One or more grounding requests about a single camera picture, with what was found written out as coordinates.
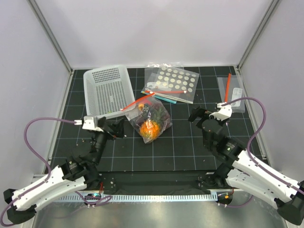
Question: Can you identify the blue zipper clear bag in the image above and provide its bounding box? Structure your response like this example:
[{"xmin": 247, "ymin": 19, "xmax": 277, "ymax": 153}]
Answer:
[{"xmin": 154, "ymin": 94, "xmax": 177, "ymax": 104}]

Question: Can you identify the right orange zipper bag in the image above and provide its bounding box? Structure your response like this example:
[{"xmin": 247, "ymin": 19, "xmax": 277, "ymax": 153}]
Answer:
[{"xmin": 217, "ymin": 74, "xmax": 245, "ymax": 113}]

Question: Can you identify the orange toy pineapple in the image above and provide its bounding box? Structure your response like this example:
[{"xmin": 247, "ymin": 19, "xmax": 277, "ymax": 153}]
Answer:
[{"xmin": 139, "ymin": 106, "xmax": 171, "ymax": 143}]

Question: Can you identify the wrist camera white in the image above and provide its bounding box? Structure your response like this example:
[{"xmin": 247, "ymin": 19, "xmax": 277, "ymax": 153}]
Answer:
[
  {"xmin": 209, "ymin": 102, "xmax": 232, "ymax": 121},
  {"xmin": 82, "ymin": 115, "xmax": 98, "ymax": 131}
]

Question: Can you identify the right aluminium frame post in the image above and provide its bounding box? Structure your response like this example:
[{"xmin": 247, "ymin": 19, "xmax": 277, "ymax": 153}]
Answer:
[{"xmin": 237, "ymin": 0, "xmax": 281, "ymax": 71}]

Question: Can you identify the orange zipper clear bag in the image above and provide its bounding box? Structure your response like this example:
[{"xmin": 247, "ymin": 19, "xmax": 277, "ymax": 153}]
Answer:
[{"xmin": 120, "ymin": 92, "xmax": 172, "ymax": 143}]

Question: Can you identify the perforated metal cable rail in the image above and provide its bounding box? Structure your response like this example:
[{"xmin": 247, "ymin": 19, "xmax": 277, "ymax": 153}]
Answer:
[{"xmin": 55, "ymin": 192, "xmax": 218, "ymax": 203}]

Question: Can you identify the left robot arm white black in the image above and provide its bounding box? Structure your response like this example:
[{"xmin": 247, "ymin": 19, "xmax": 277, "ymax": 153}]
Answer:
[{"xmin": 0, "ymin": 116, "xmax": 125, "ymax": 227}]

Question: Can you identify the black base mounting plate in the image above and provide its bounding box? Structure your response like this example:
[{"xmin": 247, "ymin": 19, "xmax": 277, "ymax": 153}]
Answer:
[{"xmin": 84, "ymin": 170, "xmax": 232, "ymax": 196}]

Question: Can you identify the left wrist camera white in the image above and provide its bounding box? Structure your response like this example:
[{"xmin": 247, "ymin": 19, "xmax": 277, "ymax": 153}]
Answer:
[{"xmin": 82, "ymin": 115, "xmax": 98, "ymax": 131}]

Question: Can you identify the left aluminium frame post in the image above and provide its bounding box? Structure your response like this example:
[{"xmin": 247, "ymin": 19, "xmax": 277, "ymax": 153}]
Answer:
[{"xmin": 27, "ymin": 0, "xmax": 72, "ymax": 73}]

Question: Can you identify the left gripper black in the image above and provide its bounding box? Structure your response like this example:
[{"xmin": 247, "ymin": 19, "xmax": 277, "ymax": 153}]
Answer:
[{"xmin": 91, "ymin": 116, "xmax": 124, "ymax": 164}]

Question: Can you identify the aluminium frame post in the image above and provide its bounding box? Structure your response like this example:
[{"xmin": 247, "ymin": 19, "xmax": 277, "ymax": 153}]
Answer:
[
  {"xmin": 237, "ymin": 0, "xmax": 281, "ymax": 71},
  {"xmin": 27, "ymin": 0, "xmax": 72, "ymax": 73}
]

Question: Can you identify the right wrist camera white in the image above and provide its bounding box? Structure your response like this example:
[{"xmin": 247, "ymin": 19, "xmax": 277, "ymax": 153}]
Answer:
[{"xmin": 209, "ymin": 102, "xmax": 232, "ymax": 121}]

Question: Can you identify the polka dot zip bag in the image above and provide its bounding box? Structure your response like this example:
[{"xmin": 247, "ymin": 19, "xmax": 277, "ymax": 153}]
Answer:
[{"xmin": 142, "ymin": 63, "xmax": 200, "ymax": 104}]

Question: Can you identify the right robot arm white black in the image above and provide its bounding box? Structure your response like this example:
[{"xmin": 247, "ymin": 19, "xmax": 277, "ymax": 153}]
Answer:
[{"xmin": 188, "ymin": 106, "xmax": 304, "ymax": 226}]

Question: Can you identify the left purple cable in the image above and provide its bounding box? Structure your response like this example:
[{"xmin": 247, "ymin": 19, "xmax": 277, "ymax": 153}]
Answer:
[{"xmin": 0, "ymin": 117, "xmax": 112, "ymax": 226}]

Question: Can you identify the white perforated plastic basket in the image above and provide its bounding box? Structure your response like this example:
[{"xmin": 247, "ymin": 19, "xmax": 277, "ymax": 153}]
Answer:
[{"xmin": 83, "ymin": 65, "xmax": 135, "ymax": 119}]

